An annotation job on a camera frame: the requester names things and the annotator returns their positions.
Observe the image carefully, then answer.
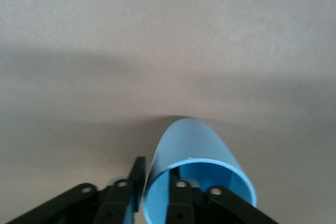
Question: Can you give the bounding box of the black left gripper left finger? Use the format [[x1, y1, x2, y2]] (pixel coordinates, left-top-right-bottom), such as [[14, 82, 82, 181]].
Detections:
[[5, 156, 146, 224]]

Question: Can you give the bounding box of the light blue plastic cup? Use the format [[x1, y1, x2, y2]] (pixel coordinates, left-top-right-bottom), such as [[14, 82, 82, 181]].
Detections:
[[141, 118, 258, 224]]

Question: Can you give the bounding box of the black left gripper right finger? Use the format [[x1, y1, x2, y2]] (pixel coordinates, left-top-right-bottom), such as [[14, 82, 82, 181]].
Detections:
[[165, 167, 279, 224]]

